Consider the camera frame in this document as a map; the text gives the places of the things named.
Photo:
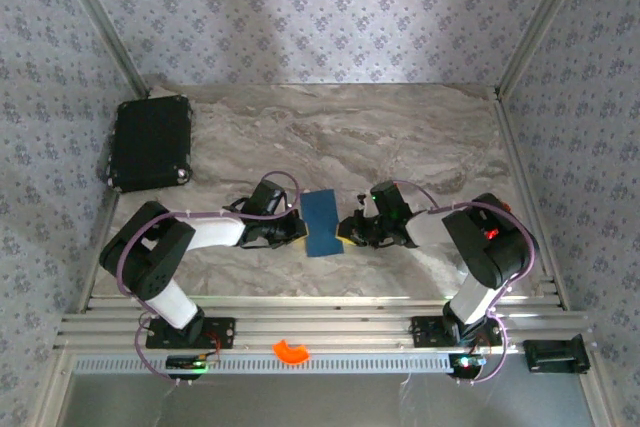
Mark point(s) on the orange curved plastic piece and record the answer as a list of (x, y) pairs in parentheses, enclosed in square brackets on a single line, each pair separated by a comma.
[(287, 356)]

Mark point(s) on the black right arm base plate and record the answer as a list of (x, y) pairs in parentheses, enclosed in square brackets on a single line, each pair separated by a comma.
[(425, 332)]

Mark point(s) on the circuit board with green light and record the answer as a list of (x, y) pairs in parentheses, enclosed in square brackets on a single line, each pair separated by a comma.
[(185, 362), (465, 362)]

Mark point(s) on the grey metal sheet panel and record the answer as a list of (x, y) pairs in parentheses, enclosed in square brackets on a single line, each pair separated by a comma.
[(325, 402)]

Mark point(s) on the aluminium rail frame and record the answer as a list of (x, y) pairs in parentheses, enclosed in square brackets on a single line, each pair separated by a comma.
[(325, 327)]

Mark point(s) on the black rectangular case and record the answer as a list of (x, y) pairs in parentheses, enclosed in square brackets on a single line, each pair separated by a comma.
[(150, 142)]

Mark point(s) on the blue cloth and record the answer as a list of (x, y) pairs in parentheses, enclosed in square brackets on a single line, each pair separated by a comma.
[(322, 227)]

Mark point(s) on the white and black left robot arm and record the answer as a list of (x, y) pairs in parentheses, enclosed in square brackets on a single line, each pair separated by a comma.
[(215, 234)]

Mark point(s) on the aluminium corner post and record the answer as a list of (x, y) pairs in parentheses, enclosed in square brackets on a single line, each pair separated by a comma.
[(101, 22), (540, 22)]

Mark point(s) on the black clamp block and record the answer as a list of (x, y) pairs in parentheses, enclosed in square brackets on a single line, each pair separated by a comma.
[(555, 354)]

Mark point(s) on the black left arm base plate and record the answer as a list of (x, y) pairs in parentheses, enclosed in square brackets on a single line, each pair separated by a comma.
[(222, 332)]

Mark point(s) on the aluminium side rail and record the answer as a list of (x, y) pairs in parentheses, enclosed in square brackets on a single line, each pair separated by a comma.
[(86, 299), (521, 172)]

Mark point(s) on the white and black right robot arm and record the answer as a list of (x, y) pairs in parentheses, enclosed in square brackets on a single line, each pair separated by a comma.
[(425, 229)]

